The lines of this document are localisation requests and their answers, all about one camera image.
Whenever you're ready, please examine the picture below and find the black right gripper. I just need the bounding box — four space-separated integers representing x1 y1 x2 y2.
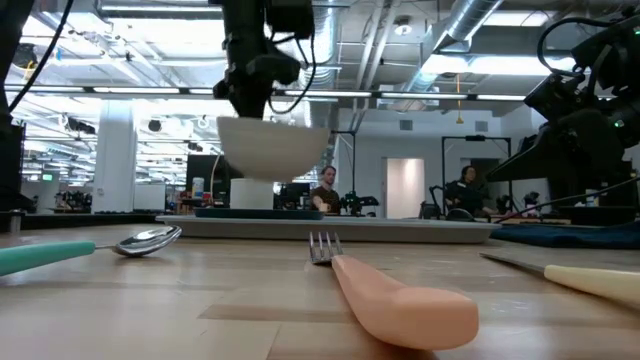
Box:
485 106 633 185

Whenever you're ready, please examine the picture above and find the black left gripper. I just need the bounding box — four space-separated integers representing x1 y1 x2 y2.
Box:
212 47 304 120

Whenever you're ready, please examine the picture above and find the white ceramic bowl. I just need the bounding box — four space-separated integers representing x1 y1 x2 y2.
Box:
216 115 331 183

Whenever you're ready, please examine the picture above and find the dark teal plate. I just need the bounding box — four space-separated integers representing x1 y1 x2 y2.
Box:
193 208 326 222

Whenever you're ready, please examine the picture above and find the orange handled fork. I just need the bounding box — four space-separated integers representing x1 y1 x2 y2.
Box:
308 230 480 351

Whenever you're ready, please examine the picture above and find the green handled spoon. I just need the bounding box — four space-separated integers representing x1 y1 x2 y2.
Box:
0 224 184 277

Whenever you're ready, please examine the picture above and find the grey plastic tray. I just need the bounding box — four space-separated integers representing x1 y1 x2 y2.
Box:
155 214 502 245

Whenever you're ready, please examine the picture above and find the person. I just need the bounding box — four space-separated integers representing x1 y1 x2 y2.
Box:
309 165 346 216
444 165 494 216

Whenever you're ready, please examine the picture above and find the black monitor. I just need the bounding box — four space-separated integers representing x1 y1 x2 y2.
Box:
185 153 224 201

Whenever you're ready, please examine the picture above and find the white square pillar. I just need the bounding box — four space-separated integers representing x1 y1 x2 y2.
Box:
92 99 138 215

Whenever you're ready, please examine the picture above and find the black background station frame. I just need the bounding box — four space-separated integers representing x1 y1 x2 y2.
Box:
441 134 512 216

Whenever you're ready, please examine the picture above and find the silver corrugated ventilation duct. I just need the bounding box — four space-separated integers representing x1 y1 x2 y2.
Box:
299 0 346 91

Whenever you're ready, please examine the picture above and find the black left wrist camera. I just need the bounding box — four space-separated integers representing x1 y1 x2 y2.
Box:
263 0 316 40

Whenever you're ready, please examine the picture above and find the yellow handled knife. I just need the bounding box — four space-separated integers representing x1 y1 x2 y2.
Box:
478 252 640 307

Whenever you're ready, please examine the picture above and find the silver smooth ventilation duct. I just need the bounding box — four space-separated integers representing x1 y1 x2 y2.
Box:
444 0 504 41

